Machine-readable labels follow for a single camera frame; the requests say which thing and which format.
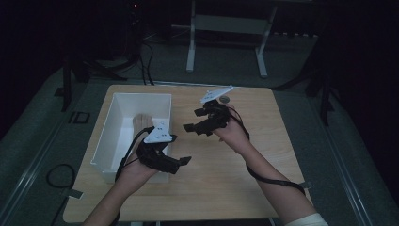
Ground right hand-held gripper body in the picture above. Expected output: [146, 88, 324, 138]
[193, 85, 235, 137]

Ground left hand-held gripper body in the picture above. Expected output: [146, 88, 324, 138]
[135, 121, 182, 175]

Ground cardboard tube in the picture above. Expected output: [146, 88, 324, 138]
[132, 113, 155, 139]

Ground white rectangular box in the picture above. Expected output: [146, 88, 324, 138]
[89, 92, 173, 184]

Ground person's right hand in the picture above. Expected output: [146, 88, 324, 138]
[213, 107, 252, 155]

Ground person's left hand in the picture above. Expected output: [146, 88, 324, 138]
[117, 153, 158, 186]

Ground black metal stand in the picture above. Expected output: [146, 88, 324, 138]
[272, 31, 337, 127]
[54, 55, 128, 113]

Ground person's white sleeve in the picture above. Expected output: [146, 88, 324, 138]
[284, 212, 329, 226]

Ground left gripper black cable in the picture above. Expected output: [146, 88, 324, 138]
[113, 125, 156, 226]

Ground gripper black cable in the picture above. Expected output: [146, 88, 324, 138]
[113, 125, 156, 226]
[230, 106, 308, 195]

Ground black cables behind table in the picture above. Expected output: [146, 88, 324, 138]
[137, 39, 156, 87]

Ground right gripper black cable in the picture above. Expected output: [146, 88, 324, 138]
[230, 106, 308, 195]

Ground black rectangular floor frame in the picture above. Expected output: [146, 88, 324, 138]
[68, 110, 91, 125]

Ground white metal desk frame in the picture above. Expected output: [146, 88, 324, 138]
[185, 0, 279, 79]

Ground black floor cable loop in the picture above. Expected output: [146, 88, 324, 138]
[45, 163, 77, 226]

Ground metal floor rail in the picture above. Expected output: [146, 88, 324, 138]
[0, 93, 83, 226]
[313, 93, 377, 226]

